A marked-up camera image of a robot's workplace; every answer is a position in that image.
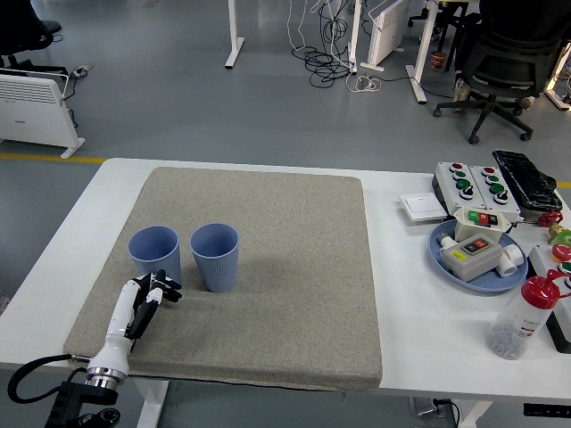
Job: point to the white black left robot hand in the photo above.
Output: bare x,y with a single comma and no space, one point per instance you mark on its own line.
118,321

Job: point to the blue ribbed cup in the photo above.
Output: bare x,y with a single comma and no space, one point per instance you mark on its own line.
218,272
154,249

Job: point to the brown paper cup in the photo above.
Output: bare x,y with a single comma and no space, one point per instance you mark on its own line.
438,60

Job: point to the white table leg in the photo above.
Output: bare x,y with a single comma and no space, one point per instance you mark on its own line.
154,405
475,414

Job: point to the grey-brown mat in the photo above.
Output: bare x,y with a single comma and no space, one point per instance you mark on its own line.
290,267

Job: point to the grey floor power strip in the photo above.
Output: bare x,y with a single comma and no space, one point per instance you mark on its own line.
81,70

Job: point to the white desk leg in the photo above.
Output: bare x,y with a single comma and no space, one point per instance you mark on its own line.
234,40
557,100
419,76
353,35

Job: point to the white plug adapter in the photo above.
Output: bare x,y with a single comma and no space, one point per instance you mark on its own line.
444,242

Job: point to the white four-button control box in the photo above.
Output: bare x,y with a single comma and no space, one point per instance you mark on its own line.
448,183
481,185

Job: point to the blue round plate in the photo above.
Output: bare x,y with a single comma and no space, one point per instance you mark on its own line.
490,283

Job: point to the white pipe fitting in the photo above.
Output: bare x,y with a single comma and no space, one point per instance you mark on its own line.
508,266

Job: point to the clear bottle red cap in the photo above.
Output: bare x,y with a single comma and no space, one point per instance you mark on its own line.
513,321

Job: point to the black plastic tray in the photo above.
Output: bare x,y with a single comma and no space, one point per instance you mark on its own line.
528,178

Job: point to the black desk control panel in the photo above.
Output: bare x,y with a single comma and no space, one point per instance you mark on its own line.
546,409

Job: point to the green plastic part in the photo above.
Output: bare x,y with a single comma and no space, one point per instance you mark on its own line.
565,236

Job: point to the black mesh office chair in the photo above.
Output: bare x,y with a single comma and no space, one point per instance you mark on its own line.
504,67

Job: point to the white wall switch plate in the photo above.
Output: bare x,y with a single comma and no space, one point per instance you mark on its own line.
421,205

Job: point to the grey push-button switch box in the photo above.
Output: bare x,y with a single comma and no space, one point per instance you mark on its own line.
473,266

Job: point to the white green-red switch box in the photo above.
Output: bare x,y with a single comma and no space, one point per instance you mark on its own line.
466,231

